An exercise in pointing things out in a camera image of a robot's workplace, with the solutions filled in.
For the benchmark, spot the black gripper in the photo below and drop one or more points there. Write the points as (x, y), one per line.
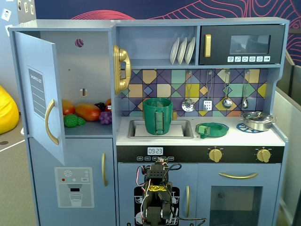
(158, 168)

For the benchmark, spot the green container lid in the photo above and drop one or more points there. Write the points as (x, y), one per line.
(218, 133)

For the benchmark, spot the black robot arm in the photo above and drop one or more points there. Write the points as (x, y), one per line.
(157, 174)

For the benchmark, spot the steel pot with lid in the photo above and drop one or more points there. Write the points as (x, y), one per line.
(257, 122)

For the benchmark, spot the grey toy sink basin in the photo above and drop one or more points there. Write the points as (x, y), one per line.
(188, 129)

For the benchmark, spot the green plastic container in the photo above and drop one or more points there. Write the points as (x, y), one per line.
(150, 117)

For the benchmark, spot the gold tap knob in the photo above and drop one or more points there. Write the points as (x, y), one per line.
(175, 115)

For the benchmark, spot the gold stove knob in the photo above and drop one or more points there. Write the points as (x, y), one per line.
(263, 155)
(215, 155)

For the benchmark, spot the metal slotted spoon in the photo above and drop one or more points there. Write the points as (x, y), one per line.
(188, 105)

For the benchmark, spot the purple toy grapes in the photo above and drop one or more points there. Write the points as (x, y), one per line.
(105, 117)

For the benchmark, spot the metal slotted spatula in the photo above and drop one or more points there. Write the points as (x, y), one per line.
(207, 105)

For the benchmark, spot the small red toy fruit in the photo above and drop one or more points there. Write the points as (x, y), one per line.
(108, 108)

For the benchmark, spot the orange toy fruit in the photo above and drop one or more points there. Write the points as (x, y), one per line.
(108, 102)

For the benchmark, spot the dark toy blackberries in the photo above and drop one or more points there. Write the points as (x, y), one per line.
(100, 106)

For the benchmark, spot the metal ladle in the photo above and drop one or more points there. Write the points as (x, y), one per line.
(227, 103)

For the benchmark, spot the orange red toy mango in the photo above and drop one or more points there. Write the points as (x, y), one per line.
(88, 112)

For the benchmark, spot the green toy broccoli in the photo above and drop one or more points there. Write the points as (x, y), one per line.
(70, 120)

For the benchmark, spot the metal serving spoon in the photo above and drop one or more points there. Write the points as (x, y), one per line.
(245, 103)

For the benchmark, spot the red yellow toy apple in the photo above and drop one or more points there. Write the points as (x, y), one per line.
(68, 108)

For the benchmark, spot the white toy plate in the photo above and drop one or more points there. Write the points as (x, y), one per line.
(174, 50)
(182, 50)
(190, 50)

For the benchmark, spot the gold toy telephone handset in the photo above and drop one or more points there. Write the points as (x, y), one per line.
(122, 56)

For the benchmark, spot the white desk divider panel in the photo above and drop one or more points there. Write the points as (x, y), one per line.
(291, 141)

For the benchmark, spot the yellow bean bag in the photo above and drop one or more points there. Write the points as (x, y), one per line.
(7, 110)

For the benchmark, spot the blue toy kitchen unit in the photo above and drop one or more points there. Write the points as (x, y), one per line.
(70, 23)

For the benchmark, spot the black toy microwave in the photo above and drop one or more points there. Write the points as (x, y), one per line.
(277, 42)

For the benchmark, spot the blue shopping list fridge door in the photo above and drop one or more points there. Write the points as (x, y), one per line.
(28, 58)

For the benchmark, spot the paper portrait photo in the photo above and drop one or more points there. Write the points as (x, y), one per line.
(6, 14)
(9, 27)

